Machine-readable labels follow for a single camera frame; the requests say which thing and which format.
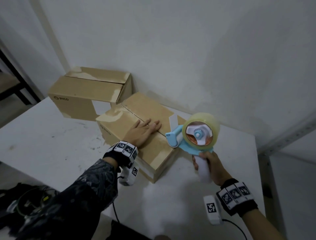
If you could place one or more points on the person's left hand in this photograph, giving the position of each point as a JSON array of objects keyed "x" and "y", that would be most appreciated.
[{"x": 140, "y": 133}]

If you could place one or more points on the person's right hand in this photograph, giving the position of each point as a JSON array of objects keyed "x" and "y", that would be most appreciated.
[{"x": 218, "y": 170}]

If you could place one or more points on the blue white tape dispenser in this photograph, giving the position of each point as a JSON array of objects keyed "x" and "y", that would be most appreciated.
[{"x": 203, "y": 173}]

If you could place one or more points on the brown cardboard box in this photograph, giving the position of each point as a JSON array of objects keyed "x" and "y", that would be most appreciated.
[
  {"x": 148, "y": 108},
  {"x": 86, "y": 86}
]

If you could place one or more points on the clear tape roll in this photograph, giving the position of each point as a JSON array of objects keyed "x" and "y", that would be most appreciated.
[{"x": 212, "y": 121}]

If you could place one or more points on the person's right forearm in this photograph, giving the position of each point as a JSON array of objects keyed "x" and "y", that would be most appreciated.
[{"x": 261, "y": 227}]

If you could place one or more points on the person's left forearm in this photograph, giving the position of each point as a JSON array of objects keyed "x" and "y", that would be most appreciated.
[{"x": 74, "y": 192}]

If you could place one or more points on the person's leg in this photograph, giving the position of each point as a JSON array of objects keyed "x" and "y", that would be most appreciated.
[{"x": 162, "y": 237}]

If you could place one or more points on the grey metal shelf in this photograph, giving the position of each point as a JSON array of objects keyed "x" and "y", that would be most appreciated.
[{"x": 296, "y": 192}]

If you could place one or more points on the black case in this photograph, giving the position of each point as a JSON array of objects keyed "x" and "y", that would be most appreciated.
[{"x": 128, "y": 233}]

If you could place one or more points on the black shelf with wooden boards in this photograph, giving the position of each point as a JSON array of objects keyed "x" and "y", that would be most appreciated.
[{"x": 10, "y": 82}]

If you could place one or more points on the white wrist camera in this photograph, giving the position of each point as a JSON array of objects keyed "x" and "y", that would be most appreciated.
[
  {"x": 212, "y": 210},
  {"x": 128, "y": 175}
]

